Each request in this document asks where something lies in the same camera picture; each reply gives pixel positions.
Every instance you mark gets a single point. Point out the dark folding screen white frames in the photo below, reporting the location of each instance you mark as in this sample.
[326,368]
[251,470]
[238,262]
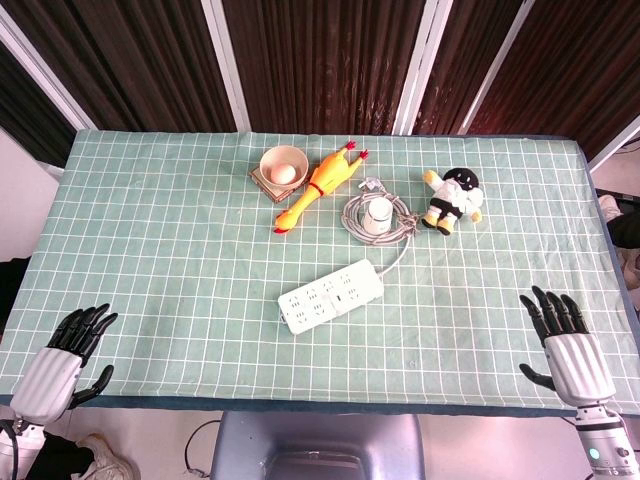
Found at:
[320,60]

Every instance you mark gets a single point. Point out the white power strip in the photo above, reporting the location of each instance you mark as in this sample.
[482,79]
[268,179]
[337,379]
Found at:
[310,307]

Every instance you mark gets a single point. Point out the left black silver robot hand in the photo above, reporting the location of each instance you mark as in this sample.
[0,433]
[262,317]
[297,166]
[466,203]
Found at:
[47,382]

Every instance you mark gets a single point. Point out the black white plush doll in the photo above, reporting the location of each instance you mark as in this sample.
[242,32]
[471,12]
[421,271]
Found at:
[452,197]

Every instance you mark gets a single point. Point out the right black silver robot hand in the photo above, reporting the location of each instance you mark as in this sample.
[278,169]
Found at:
[577,367]

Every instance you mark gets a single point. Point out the white shoe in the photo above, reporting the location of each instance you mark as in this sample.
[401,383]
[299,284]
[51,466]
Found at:
[609,205]

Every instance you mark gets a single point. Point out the yellow rubber chicken toy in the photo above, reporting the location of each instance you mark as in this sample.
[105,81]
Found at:
[320,182]

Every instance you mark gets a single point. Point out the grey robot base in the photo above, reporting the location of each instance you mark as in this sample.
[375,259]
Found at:
[315,442]

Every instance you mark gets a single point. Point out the white cylindrical cup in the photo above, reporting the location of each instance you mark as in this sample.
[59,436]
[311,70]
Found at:
[378,217]

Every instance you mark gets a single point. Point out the black bag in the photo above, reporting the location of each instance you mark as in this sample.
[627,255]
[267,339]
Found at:
[625,230]

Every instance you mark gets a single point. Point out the white sneaker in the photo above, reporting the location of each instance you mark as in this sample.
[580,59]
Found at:
[107,457]

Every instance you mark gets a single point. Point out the square wooden coaster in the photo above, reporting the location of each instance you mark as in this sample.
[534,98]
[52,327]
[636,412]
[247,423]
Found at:
[272,191]

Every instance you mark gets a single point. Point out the pale egg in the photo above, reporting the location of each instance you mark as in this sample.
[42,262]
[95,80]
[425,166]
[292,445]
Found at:
[282,173]

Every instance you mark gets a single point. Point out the beige round bowl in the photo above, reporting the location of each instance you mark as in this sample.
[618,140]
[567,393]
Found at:
[300,159]

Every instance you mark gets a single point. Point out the green checked tablecloth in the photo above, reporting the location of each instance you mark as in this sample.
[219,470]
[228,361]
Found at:
[175,250]

